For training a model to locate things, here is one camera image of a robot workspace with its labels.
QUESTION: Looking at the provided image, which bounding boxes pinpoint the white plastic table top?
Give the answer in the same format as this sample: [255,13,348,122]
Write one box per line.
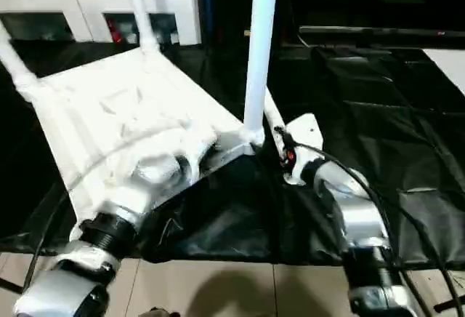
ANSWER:
[15,47,267,225]

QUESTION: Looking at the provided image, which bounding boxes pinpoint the white plastic table leg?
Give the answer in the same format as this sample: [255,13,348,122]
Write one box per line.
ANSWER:
[124,0,161,52]
[241,0,280,145]
[263,89,288,143]
[0,23,40,94]

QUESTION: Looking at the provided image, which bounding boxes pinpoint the white flat board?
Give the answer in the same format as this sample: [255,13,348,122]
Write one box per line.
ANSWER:
[424,48,465,94]

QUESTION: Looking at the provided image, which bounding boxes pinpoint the black flat bar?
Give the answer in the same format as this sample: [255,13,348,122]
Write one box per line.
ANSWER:
[299,26,465,42]

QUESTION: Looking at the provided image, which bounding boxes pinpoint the black metal stand leg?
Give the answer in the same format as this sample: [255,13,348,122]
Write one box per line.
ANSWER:
[0,276,24,294]

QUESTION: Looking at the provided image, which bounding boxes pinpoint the black plastic table mat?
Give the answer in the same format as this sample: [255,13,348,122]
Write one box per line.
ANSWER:
[0,37,465,268]

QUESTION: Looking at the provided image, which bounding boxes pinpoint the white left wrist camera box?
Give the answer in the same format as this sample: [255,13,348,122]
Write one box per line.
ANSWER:
[161,119,219,166]

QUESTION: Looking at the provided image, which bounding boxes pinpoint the white glass-door cabinet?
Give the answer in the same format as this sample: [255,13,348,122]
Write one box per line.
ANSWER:
[0,0,202,46]

